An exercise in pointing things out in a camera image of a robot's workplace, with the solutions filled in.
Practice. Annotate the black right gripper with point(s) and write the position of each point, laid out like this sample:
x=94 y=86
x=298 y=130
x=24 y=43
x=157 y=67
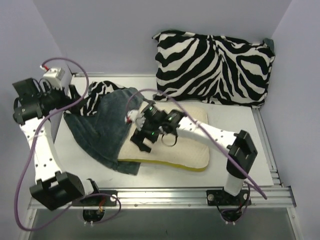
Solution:
x=141 y=140

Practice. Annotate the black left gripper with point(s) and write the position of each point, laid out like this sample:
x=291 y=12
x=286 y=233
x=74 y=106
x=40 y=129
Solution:
x=69 y=97

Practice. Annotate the grey zebra pillowcase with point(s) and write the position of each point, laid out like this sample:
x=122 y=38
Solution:
x=98 y=125

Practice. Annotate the cream quilted pillow yellow trim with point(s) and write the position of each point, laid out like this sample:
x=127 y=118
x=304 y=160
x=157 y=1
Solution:
x=186 y=153

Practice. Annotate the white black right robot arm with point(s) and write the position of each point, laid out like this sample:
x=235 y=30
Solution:
x=238 y=147

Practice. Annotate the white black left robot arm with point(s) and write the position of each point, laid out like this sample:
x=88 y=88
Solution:
x=53 y=186

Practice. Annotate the zebra print pillow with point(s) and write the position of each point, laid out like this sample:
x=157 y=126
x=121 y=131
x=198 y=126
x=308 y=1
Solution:
x=213 y=69

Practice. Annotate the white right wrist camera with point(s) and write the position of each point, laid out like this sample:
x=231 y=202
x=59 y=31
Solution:
x=135 y=117

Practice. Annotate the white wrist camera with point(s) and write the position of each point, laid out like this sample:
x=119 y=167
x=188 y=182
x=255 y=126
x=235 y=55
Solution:
x=58 y=77
x=135 y=117

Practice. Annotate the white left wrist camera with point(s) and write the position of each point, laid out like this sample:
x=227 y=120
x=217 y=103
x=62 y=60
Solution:
x=58 y=77

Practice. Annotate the aluminium back rail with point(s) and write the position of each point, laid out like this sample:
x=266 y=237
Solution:
x=109 y=75

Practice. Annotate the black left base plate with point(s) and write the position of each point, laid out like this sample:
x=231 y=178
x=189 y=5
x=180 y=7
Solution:
x=105 y=198

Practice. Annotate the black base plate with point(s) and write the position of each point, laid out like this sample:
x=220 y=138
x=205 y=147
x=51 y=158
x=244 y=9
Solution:
x=218 y=197
x=105 y=198

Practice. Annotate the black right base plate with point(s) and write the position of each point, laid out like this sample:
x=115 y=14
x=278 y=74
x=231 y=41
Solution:
x=218 y=197

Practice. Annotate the aluminium front rail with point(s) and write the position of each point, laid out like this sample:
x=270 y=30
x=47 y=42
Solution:
x=196 y=198

